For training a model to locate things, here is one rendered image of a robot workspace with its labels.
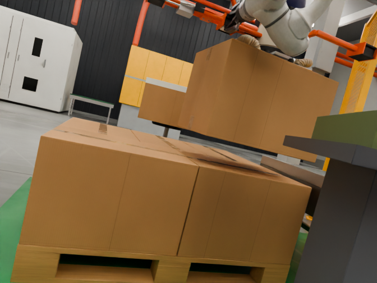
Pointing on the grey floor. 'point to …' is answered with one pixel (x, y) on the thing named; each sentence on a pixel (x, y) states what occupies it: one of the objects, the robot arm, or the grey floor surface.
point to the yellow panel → (151, 59)
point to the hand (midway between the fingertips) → (226, 23)
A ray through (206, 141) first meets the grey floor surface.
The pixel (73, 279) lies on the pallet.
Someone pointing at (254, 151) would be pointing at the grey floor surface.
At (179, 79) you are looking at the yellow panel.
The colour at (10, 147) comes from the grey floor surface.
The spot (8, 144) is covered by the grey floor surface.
